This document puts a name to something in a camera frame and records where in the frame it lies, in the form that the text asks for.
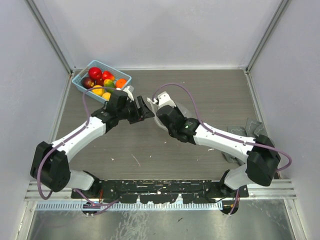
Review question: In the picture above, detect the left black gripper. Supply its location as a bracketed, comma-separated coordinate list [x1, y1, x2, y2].
[117, 95, 153, 124]

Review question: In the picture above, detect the clear zip top bag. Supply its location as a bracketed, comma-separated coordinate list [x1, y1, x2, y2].
[150, 100, 194, 131]

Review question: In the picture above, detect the orange tangerine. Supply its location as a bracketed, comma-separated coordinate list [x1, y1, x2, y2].
[115, 78, 127, 89]

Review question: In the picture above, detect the green orange mango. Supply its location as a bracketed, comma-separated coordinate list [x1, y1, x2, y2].
[103, 78, 116, 89]

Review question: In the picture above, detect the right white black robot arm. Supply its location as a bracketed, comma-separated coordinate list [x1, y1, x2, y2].
[156, 105, 281, 197]

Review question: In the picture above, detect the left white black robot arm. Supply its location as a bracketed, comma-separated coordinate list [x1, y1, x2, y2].
[30, 90, 155, 198]

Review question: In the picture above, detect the yellow orange fruit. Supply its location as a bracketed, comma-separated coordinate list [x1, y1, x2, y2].
[101, 92, 112, 101]

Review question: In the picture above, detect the yellow lemon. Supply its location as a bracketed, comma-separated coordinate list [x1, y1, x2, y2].
[91, 85, 105, 97]

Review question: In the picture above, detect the red pear shaped fruit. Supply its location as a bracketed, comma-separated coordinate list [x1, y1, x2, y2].
[101, 71, 116, 81]

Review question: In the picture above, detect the small dark red fruit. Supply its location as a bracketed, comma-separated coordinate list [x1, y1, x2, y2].
[95, 78, 104, 87]

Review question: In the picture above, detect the red apple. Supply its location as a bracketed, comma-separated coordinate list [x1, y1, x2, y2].
[88, 67, 102, 81]

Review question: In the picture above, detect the dark red plum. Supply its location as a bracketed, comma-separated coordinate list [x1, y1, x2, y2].
[81, 77, 96, 89]

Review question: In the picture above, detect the grey cloth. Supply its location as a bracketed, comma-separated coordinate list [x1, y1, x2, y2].
[222, 118, 268, 166]

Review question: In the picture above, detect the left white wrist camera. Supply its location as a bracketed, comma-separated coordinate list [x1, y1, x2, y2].
[123, 85, 135, 101]

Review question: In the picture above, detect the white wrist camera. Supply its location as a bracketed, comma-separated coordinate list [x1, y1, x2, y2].
[147, 91, 177, 108]
[123, 85, 135, 101]

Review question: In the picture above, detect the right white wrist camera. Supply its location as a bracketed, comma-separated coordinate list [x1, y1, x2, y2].
[147, 91, 177, 108]

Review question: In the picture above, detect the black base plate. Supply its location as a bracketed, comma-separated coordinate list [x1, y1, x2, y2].
[67, 178, 249, 204]

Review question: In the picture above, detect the light blue cable duct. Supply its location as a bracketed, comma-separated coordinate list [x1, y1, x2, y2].
[35, 200, 223, 212]

